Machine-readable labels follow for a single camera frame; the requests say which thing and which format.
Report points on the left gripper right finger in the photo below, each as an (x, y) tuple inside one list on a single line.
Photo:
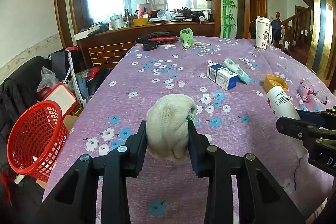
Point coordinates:
[(260, 198)]

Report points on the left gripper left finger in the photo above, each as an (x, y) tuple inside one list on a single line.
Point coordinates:
[(74, 198)]

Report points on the pink red wrapper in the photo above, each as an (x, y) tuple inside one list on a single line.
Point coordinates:
[(304, 90)]

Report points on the white plastic bottle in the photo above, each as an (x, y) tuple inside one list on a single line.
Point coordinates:
[(280, 104)]

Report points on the yellow plastic lid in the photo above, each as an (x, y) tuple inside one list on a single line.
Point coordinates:
[(271, 81)]

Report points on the blue white medicine box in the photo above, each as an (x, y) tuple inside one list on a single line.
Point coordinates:
[(222, 76)]

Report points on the teal cartoon tissue pack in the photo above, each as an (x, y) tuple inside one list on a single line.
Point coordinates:
[(235, 68)]

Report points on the white sock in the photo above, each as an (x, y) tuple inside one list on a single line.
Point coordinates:
[(167, 127)]

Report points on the red mesh trash basket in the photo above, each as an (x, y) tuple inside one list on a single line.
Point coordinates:
[(30, 143)]

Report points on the cardboard box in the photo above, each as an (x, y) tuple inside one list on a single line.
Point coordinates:
[(66, 128)]

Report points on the wooden stair railing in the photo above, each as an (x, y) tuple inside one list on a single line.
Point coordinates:
[(294, 31)]

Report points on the red framed white board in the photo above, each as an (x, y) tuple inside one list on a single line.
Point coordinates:
[(63, 97)]

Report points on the white cartoon paper cup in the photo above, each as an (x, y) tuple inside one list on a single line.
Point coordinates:
[(263, 32)]

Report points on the black leather sofa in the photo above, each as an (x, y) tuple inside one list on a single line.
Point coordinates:
[(19, 92)]

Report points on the clear plastic bag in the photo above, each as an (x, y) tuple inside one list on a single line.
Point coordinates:
[(49, 79)]

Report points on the dark shopping bag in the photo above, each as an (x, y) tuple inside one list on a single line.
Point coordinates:
[(60, 62)]

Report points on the green cloth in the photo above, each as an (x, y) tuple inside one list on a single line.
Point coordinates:
[(186, 36)]

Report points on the black key fob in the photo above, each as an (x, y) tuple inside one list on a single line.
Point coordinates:
[(149, 46)]

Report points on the black red tools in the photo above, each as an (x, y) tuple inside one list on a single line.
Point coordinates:
[(157, 37)]

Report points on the purple frame eyeglasses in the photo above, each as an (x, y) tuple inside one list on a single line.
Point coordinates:
[(320, 95)]

